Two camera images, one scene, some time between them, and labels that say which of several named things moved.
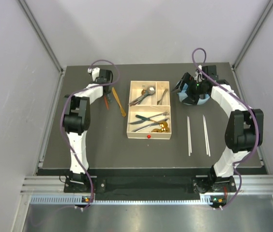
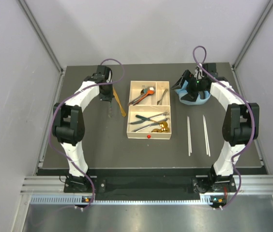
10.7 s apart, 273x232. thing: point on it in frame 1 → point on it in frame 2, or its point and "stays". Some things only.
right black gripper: (189, 79) stays
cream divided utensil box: (149, 115) stays
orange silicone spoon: (107, 103) → (149, 92)
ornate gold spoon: (162, 130) stays
